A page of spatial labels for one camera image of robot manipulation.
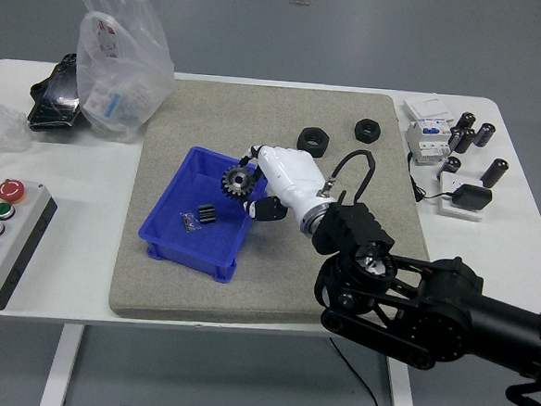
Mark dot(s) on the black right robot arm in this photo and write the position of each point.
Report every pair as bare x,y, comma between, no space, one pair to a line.
430,307

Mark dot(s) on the large black steel gear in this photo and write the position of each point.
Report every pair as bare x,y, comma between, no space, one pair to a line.
236,182

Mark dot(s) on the white flat card box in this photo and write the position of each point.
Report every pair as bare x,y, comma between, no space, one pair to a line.
428,107

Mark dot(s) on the large black hex nut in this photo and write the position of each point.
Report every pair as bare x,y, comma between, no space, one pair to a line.
313,138

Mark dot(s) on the white circuit breaker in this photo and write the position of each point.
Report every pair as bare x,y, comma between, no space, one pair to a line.
425,144

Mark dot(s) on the white wall socket panel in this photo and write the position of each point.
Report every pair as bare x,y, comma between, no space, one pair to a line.
450,180

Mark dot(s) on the black metal bracket part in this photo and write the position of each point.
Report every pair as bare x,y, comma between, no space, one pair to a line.
55,99

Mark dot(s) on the black cylindrical capacitor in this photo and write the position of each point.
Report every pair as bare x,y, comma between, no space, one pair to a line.
455,138
468,141
494,172
466,121
452,166
485,134

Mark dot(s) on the grey push-button control box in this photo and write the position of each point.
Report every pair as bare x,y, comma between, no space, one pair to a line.
12,250

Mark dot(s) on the grey-brown table mat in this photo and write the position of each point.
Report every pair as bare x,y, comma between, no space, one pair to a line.
227,297

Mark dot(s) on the small black hex nut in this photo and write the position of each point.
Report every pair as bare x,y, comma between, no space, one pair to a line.
367,130

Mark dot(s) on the small black gear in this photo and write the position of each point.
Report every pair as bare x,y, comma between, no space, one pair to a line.
206,214

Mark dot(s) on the small clear screw bag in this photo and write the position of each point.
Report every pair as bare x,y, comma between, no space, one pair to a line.
188,221

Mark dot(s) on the white blue carton box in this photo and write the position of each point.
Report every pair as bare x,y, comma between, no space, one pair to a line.
106,102

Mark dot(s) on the clear plastic shopping bag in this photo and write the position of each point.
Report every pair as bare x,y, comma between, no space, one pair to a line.
123,53

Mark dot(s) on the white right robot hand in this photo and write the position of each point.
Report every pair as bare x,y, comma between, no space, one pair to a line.
291,176

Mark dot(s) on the blue plastic bin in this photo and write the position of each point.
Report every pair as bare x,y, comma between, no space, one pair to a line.
188,248

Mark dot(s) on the white table leg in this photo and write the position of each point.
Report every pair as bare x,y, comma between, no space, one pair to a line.
401,398
62,365

